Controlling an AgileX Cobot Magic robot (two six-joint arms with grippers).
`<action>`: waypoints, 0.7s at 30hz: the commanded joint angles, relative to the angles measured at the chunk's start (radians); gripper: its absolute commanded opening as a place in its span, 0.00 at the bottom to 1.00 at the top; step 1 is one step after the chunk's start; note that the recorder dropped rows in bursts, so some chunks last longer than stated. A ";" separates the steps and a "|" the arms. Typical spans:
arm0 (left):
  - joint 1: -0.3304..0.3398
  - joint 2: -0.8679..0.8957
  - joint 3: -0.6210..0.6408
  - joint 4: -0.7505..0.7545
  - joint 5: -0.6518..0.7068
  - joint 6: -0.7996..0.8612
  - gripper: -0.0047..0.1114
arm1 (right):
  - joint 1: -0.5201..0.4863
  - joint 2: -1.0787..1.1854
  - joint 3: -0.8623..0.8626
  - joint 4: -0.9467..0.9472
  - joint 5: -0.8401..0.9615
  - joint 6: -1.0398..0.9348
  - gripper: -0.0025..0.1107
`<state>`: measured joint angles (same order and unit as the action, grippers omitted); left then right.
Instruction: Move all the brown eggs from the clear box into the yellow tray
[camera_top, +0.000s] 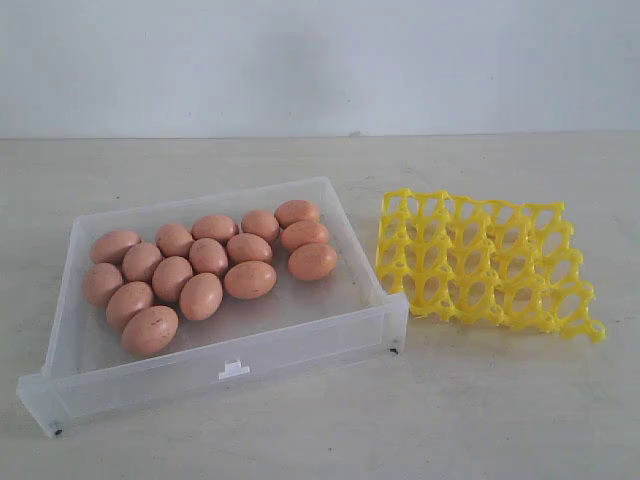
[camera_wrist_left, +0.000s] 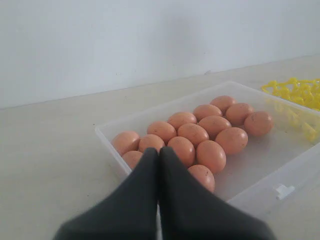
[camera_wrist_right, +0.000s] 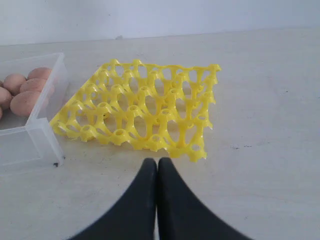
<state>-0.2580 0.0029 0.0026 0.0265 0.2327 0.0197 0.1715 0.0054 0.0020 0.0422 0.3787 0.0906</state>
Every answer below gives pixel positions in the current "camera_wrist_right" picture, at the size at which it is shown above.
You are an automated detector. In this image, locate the brown egg bin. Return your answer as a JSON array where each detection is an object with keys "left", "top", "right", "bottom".
[
  {"left": 0, "top": 87, "right": 13, "bottom": 111},
  {"left": 3, "top": 73, "right": 27, "bottom": 96}
]

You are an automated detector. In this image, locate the clear plastic bin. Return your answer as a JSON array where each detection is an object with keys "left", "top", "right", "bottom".
[{"left": 0, "top": 53, "right": 69, "bottom": 174}]

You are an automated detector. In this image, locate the brown egg packed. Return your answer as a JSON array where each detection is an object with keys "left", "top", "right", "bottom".
[
  {"left": 10, "top": 91, "right": 41, "bottom": 117},
  {"left": 19, "top": 78, "right": 47, "bottom": 93}
]

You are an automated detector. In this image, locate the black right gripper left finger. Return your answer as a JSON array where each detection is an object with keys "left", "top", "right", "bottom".
[{"left": 71, "top": 158, "right": 157, "bottom": 240}]

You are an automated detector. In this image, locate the brown egg bin back-right corner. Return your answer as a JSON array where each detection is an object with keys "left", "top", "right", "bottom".
[{"left": 27, "top": 67, "right": 52, "bottom": 80}]

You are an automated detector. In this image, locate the yellow plastic egg tray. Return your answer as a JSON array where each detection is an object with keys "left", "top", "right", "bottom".
[{"left": 50, "top": 59, "right": 221, "bottom": 162}]

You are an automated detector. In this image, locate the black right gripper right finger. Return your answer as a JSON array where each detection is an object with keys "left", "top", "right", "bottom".
[{"left": 157, "top": 157, "right": 249, "bottom": 240}]

